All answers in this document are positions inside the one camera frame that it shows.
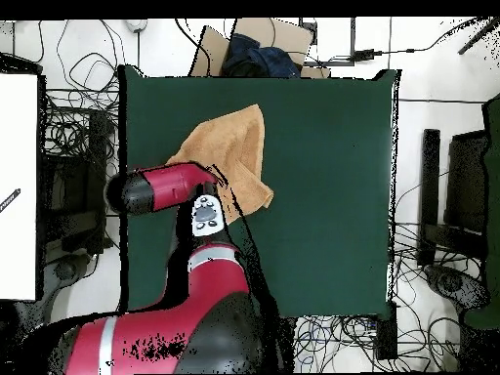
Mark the orange terry towel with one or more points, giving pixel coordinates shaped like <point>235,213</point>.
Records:
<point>234,140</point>

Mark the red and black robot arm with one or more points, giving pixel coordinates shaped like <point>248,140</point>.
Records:
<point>175,312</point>

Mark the dark green table cloth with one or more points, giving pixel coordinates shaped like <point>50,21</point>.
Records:
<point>312,175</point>

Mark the blue jeans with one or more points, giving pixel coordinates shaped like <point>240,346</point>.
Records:
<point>269,58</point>

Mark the brown cardboard box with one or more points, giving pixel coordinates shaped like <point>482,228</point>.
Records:
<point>289,37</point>

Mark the black equipment rack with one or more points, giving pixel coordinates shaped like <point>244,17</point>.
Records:
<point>70,187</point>

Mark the black box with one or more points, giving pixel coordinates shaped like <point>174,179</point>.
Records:
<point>386,336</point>

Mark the black power adapter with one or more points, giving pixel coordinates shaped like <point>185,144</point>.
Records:
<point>365,54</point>

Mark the black stand base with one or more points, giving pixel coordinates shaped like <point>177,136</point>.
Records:
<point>449,283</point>
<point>64,270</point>

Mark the white round device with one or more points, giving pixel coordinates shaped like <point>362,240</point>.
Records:
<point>136,24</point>

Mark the small dark strip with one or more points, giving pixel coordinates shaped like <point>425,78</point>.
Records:
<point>9,200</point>

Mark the white panel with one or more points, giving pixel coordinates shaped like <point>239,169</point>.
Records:
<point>19,136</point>

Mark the spare dark green cloth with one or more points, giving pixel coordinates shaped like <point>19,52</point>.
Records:
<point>494,175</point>

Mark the black tripod leg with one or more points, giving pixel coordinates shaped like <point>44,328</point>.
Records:
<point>478,37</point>

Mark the black upright post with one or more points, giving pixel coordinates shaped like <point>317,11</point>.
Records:
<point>429,175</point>

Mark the thin black metal frame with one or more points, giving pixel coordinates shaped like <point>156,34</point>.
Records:
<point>353,35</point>

